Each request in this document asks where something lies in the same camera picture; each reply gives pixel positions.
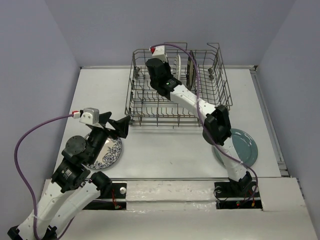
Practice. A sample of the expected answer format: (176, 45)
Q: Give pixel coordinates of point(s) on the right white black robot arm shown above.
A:
(214, 120)

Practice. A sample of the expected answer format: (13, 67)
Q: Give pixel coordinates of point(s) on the teal grey plate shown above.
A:
(245, 146)

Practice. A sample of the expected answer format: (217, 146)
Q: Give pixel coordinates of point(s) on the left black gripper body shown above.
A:
(99, 136)

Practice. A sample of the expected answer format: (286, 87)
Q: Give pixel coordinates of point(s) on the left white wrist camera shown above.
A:
(88, 116)

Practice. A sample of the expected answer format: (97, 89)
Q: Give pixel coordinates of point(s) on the blue floral white plate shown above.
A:
(108, 155)

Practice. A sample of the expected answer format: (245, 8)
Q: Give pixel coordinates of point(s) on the blue striped white plate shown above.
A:
(176, 68)

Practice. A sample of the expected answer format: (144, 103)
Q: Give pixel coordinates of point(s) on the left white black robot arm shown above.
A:
(72, 186)

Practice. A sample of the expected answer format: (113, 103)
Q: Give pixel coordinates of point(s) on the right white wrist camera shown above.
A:
(159, 52)

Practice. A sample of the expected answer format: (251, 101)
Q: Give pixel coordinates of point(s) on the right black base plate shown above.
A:
(227, 199)

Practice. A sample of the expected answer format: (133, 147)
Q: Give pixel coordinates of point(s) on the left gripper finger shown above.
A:
(120, 127)
(104, 118)

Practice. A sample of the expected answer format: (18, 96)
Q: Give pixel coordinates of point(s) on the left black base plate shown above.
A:
(114, 200)

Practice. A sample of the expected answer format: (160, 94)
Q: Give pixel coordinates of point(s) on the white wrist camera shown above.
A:
(159, 52)
(88, 116)

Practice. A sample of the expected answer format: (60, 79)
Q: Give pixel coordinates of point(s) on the dark rimmed cream plate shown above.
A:
(191, 71)

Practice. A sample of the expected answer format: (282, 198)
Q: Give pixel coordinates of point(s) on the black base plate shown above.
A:
(114, 200)
(227, 199)

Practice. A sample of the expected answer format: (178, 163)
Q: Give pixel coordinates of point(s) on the grey wire dish rack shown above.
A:
(147, 108)

